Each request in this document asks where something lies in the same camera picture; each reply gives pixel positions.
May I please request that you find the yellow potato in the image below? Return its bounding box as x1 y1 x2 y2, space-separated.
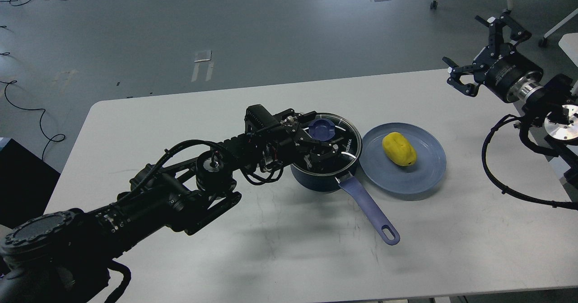
382 132 418 167

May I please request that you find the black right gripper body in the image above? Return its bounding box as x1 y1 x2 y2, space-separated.
473 43 544 103

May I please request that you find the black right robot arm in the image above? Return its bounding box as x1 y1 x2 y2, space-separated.
443 9 578 211

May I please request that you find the black box at left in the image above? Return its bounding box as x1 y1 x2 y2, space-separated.
0 138 61 228

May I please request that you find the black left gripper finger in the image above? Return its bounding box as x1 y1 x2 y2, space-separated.
282 110 317 127
307 140 359 167

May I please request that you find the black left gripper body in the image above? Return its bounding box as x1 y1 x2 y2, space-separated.
246 105 310 171

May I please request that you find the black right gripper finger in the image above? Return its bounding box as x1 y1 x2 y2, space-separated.
475 11 532 51
442 56 486 97

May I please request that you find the glass lid blue knob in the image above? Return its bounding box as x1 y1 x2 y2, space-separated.
289 113 363 177

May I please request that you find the blue plate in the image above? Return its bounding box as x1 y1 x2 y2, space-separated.
360 122 447 198

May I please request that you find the dark blue saucepan purple handle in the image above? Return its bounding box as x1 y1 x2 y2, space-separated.
290 113 401 246

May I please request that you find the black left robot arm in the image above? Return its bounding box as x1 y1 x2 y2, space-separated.
1 105 360 303

